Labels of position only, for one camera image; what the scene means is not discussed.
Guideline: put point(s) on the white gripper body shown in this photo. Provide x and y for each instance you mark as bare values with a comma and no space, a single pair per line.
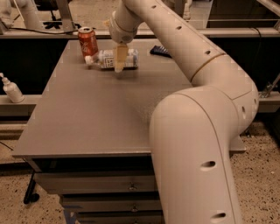
122,36

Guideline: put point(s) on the clear blue-labelled plastic bottle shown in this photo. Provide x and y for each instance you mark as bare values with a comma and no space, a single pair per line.
104,59

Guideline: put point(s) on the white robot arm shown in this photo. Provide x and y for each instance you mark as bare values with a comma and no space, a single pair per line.
192,131

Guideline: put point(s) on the orange soda can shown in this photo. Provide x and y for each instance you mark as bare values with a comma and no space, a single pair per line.
88,42

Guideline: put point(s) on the white pump dispenser bottle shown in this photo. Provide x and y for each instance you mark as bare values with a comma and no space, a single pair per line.
12,90

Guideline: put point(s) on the black office chair base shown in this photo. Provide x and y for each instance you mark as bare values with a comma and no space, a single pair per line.
60,13

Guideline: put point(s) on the grey drawer cabinet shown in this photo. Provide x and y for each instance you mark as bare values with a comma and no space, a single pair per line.
89,121

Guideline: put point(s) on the top grey drawer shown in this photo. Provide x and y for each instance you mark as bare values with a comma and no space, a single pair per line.
97,182

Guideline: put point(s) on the grey drawer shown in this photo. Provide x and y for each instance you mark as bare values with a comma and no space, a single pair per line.
112,202
151,217
97,182

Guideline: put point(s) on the middle grey drawer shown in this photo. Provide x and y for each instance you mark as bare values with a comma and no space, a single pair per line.
112,202

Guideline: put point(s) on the bottom grey drawer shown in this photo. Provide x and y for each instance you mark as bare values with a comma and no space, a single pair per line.
151,217

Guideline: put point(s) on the black caster leg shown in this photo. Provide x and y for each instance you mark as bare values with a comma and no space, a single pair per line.
30,196

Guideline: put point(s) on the grey metal rail frame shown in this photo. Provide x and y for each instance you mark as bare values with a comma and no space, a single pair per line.
198,24

